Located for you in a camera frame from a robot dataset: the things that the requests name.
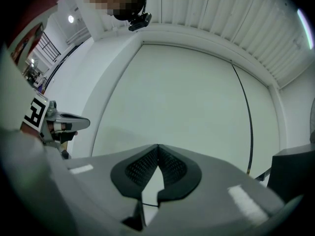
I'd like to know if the black head camera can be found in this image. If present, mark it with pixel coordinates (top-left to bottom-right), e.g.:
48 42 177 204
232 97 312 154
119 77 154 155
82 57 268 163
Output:
127 12 153 32

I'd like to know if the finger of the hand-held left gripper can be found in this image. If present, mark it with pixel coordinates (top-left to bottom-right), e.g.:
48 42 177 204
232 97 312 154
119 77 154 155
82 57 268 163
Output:
55 114 91 131

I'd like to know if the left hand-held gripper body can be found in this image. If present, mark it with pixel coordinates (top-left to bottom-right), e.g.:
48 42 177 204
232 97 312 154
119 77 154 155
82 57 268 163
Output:
22 94 62 149

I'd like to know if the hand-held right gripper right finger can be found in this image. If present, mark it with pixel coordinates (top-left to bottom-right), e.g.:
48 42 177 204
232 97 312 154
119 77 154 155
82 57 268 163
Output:
145 144 284 236

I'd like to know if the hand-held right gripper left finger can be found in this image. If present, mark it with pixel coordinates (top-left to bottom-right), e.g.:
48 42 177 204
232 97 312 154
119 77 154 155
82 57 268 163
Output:
65 144 158 236

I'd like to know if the person's left hand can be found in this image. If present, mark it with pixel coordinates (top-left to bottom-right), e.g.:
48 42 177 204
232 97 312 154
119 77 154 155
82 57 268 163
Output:
50 123 78 142

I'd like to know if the person's red jacket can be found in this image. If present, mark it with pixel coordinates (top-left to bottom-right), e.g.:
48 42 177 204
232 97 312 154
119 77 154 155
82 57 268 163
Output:
6 0 87 65

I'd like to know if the person's left forearm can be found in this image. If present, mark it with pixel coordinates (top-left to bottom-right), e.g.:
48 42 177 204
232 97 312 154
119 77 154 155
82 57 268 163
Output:
21 120 41 139

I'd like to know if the black balcony railing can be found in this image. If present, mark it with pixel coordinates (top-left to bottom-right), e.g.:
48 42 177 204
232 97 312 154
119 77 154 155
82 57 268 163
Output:
36 31 62 64

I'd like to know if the large black box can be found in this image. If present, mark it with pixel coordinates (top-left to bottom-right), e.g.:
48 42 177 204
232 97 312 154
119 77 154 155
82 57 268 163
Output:
267 144 315 204

